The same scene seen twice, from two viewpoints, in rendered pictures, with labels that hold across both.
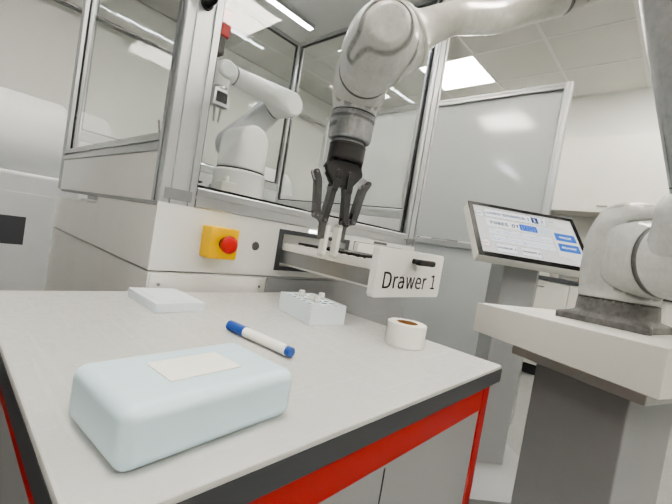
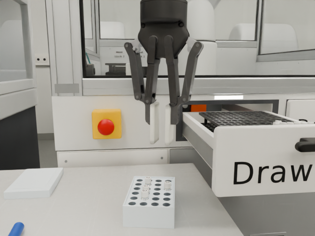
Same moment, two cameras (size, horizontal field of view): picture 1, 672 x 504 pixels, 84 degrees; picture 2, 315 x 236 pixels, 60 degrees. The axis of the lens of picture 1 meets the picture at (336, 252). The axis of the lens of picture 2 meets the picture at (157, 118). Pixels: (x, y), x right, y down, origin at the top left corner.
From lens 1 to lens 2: 0.52 m
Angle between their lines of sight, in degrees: 42
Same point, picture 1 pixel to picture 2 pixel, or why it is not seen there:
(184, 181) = (69, 76)
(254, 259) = not seen: hidden behind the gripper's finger
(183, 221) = (76, 109)
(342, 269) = (206, 151)
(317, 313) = (131, 214)
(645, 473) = not seen: outside the picture
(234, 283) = (134, 156)
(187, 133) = (63, 35)
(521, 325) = not seen: outside the picture
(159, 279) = (65, 157)
